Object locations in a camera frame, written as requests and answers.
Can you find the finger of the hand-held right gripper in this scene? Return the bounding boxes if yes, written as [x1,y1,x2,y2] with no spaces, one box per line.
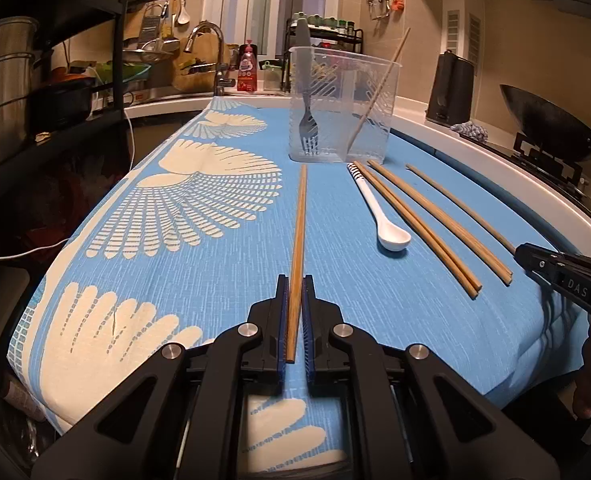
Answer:
[514,243,563,281]

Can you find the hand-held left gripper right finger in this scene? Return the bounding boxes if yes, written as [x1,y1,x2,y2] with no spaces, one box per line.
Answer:
[301,275,561,480]

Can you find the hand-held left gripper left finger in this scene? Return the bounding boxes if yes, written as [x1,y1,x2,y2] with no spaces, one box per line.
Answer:
[30,274,291,480]

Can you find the pair bamboo chopsticks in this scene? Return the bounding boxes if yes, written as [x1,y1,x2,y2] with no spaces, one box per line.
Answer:
[354,162,477,301]

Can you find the white spoon with striped handle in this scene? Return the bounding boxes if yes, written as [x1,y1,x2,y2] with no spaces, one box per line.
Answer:
[348,162,412,253]

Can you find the clear plastic utensil container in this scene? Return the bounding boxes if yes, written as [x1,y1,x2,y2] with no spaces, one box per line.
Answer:
[288,46,401,165]

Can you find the blue patterned tablecloth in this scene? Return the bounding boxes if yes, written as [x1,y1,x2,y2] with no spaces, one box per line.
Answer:
[6,96,591,476]

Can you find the black gas stove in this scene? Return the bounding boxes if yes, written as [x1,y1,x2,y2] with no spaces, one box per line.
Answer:
[485,132,591,241]

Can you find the black wok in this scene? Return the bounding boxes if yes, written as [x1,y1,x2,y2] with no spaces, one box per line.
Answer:
[499,84,591,163]

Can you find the blue and white rag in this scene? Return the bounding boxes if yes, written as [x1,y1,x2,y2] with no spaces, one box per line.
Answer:
[449,121,490,142]

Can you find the metal fork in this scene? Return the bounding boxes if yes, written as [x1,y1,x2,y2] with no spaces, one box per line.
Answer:
[298,16,321,153]

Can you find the black countertop appliance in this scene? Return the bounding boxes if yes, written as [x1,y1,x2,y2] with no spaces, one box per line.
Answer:
[425,50,476,128]

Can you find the green-lidded plastic container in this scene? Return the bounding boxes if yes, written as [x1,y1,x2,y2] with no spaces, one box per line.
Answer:
[259,59,282,92]

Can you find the red dish soap bottle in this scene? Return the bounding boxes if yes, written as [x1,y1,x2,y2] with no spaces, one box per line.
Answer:
[236,40,257,93]

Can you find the steel sink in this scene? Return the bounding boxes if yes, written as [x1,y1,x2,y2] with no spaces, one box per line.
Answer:
[125,85,286,106]

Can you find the chrome kitchen faucet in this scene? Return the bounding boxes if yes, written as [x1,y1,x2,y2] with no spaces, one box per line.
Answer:
[184,22,236,96]

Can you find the wooden cutting board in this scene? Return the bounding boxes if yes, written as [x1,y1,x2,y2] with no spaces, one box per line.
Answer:
[172,30,226,92]

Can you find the green plastic bowl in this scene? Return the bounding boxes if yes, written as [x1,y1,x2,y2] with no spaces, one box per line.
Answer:
[100,60,151,83]

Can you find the black spice rack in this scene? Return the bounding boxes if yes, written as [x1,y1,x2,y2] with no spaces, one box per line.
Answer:
[284,16,365,93]

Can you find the metal strainer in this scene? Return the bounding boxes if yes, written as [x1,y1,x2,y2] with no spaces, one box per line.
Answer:
[135,37,181,57]

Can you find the row of spice jars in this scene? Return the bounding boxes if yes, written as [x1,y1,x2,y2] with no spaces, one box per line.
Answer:
[290,11,359,30]

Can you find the black cooking pot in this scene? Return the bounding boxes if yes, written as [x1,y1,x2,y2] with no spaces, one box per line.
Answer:
[30,77,96,128]

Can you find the metal grater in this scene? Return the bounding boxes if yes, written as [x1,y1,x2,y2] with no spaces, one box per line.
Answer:
[140,4,160,43]

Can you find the black metal shelf rack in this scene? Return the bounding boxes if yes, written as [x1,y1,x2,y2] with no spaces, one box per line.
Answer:
[0,0,136,196]

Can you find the large steel pot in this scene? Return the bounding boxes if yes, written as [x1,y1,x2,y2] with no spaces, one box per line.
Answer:
[0,16,41,171]

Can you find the white cable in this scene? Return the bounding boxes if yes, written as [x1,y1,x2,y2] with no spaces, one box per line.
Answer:
[0,87,136,266]

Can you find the wall vent grille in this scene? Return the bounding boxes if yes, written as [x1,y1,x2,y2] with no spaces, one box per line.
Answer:
[468,12,482,56]
[446,10,460,53]

